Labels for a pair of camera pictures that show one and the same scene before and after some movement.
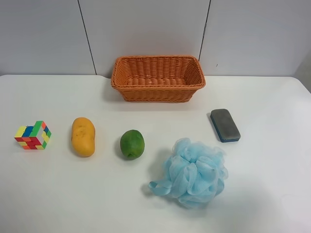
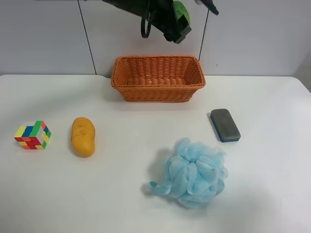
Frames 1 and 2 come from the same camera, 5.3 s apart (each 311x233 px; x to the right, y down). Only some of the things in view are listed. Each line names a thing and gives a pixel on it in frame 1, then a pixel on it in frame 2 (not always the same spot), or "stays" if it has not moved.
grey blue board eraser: x=225 y=125 stays
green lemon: x=132 y=144 → x=181 y=10
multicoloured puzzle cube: x=33 y=137 stays
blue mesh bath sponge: x=196 y=174 stays
